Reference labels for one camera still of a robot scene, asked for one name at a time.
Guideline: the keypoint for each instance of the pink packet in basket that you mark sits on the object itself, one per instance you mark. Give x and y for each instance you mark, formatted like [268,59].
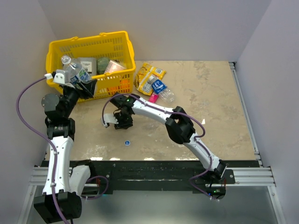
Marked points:
[114,66]

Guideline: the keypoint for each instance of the pink cardboard box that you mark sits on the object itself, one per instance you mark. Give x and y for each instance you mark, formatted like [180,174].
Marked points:
[153,98]

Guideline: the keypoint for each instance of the blue white bottle cap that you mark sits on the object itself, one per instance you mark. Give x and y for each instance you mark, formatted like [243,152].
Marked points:
[127,143]

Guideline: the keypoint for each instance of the clear bottle white green label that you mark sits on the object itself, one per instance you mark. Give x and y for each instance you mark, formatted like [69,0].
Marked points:
[76,71]

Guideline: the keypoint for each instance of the orange item in basket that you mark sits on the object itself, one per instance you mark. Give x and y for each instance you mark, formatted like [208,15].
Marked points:
[123,87]

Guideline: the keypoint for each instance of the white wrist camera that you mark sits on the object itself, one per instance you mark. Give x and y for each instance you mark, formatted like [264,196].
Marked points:
[107,119]
[58,77]

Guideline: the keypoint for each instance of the grey box with label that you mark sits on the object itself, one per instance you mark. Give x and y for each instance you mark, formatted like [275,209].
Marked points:
[89,64]

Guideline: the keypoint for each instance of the yellow plastic shopping basket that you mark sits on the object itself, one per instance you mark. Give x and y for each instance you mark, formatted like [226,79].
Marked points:
[114,45]

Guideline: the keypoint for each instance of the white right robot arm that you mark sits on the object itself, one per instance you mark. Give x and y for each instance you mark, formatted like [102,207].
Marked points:
[181,127]

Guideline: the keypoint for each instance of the yellow snack bag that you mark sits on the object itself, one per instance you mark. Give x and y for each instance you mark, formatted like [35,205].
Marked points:
[141,81]

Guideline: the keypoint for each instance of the green round item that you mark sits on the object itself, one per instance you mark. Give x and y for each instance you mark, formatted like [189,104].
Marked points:
[102,64]

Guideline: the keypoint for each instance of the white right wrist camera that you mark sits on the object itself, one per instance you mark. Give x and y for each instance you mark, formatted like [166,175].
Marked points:
[107,119]

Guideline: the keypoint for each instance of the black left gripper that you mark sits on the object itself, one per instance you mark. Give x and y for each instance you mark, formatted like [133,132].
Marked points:
[88,89]

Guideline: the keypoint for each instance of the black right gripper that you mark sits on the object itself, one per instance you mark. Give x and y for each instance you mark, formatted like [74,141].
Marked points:
[122,124]

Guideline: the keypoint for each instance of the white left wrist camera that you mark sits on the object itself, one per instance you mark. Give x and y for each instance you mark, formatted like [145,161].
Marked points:
[58,77]

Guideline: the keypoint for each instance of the aluminium rail frame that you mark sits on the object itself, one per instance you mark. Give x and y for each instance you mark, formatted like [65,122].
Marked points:
[246,173]

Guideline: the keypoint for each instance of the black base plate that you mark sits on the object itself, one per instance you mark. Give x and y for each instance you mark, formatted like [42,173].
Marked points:
[155,176]

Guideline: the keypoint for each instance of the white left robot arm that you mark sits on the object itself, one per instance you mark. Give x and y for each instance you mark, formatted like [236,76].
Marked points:
[61,195]

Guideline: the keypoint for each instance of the clear bottle blue label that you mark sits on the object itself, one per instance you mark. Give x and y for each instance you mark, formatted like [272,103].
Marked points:
[161,89]

